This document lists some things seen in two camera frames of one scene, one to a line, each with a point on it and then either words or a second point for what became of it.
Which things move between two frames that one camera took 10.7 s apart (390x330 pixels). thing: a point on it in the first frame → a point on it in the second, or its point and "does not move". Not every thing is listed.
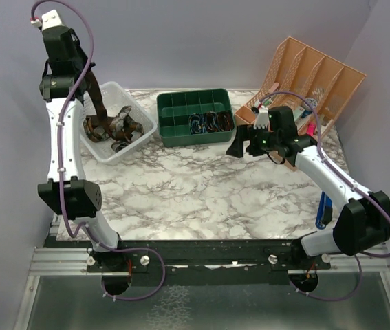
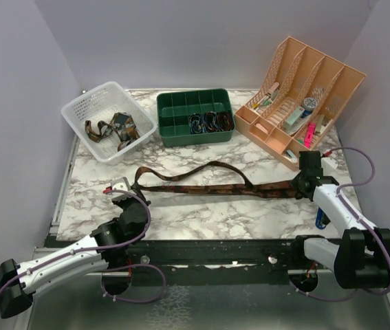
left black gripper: x=84 y=60 → x=135 y=190
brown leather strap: x=93 y=84 → x=269 y=189
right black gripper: x=245 y=133 → x=295 y=183
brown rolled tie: x=225 y=121 does not move
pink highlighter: x=311 y=128 does not move
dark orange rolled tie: x=210 y=122 does not move
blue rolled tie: x=197 y=124 does not move
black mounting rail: x=198 y=256 does not move
